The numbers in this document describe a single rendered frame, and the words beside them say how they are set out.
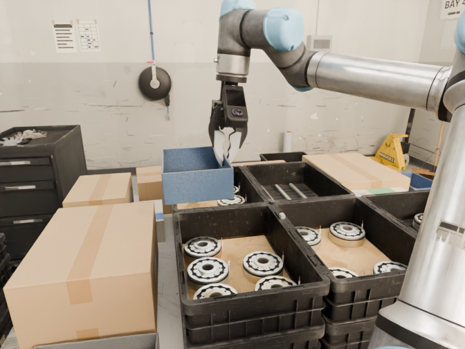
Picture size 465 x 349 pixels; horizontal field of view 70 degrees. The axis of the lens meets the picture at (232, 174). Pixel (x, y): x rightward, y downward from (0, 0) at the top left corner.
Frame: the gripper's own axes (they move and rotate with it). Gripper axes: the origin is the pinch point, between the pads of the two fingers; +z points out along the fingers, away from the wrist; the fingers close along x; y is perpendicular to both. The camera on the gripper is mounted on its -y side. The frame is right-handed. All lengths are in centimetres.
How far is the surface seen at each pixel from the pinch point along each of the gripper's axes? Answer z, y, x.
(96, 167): 110, 324, 104
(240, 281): 28.3, -7.6, -5.5
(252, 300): 19.4, -25.3, -3.7
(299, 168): 17, 55, -42
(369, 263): 24.8, -5.5, -41.3
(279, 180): 23, 55, -34
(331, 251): 25.5, 1.9, -33.8
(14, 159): 40, 120, 100
